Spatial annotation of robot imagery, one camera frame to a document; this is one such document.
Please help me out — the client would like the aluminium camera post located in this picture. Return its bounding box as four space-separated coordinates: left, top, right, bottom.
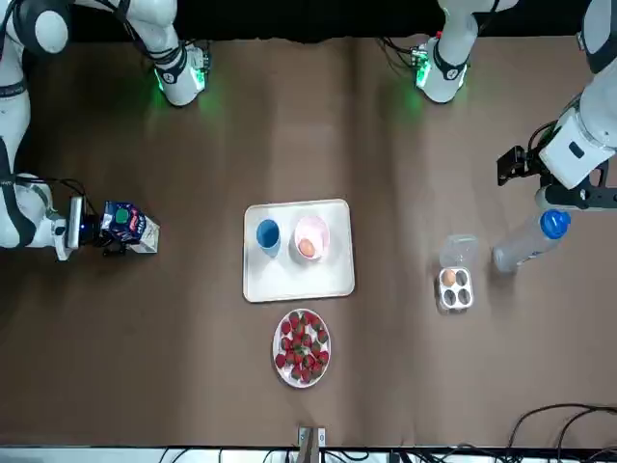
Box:
295 424 327 463

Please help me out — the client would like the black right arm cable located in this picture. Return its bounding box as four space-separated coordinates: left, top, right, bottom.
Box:
13 175 105 229

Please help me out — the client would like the white egg box clear lid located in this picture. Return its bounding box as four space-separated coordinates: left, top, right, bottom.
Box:
437 233 480 314

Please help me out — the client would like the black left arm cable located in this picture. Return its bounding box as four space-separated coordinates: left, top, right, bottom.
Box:
376 35 421 69

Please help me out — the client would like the white round plate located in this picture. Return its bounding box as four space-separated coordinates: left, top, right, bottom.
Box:
271 308 333 389

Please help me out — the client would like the blue cup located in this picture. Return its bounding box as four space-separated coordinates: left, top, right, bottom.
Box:
255 218 282 259

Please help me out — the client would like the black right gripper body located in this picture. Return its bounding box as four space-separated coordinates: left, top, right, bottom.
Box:
80 204 105 248

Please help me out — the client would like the black desk cable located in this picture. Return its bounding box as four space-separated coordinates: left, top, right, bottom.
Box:
507 403 617 450

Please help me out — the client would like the cream rectangular tray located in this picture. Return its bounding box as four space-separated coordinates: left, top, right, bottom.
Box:
241 198 357 305

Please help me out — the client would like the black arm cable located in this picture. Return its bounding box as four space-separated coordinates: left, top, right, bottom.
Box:
376 35 421 69
13 175 105 229

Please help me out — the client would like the clear bottle blue cap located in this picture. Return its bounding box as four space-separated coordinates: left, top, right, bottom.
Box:
492 208 573 276

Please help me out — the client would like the dark blue milk carton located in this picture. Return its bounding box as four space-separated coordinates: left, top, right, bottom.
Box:
98 200 162 256

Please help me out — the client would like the pink bowl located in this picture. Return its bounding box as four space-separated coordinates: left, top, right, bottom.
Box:
292 214 332 264

